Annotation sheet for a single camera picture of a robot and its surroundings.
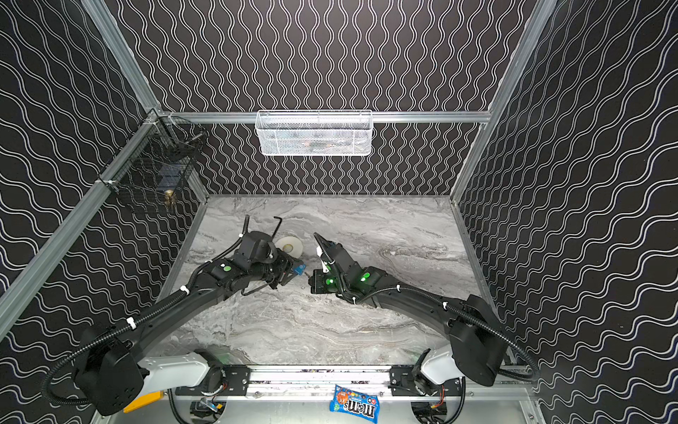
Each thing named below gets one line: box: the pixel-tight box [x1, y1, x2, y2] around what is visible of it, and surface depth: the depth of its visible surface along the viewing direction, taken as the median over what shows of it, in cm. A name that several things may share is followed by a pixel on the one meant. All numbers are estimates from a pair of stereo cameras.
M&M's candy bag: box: [329, 384, 380, 424], surface depth 72 cm
